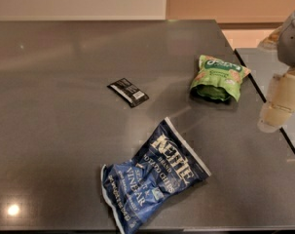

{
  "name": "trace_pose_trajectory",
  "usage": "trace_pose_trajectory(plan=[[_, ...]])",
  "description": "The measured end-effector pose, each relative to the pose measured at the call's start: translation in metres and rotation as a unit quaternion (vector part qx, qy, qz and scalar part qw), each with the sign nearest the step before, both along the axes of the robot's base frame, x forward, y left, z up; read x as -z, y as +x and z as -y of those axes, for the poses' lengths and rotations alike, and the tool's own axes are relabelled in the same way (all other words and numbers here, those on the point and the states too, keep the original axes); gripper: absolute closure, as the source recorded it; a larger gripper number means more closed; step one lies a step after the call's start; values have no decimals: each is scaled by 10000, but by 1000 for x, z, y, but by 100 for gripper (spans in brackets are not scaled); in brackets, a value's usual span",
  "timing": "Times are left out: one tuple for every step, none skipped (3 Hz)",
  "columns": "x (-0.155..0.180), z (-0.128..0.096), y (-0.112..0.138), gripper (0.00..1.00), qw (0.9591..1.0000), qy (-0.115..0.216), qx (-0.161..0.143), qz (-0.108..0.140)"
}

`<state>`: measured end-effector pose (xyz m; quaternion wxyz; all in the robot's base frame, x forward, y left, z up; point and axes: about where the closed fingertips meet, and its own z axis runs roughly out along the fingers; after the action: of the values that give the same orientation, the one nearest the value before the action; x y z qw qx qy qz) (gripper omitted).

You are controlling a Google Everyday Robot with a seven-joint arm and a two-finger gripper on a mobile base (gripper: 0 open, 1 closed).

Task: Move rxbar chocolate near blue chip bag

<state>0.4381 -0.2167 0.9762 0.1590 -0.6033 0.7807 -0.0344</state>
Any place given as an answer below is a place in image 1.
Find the green snack bag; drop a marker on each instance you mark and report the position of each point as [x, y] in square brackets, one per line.
[218, 79]

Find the black rxbar chocolate bar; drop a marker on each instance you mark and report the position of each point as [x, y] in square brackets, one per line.
[129, 92]

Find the blue Kettle chip bag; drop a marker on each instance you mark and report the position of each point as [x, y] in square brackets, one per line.
[165, 165]

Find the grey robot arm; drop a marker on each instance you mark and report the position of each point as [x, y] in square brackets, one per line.
[286, 42]

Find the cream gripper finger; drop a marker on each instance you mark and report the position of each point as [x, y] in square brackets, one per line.
[280, 104]

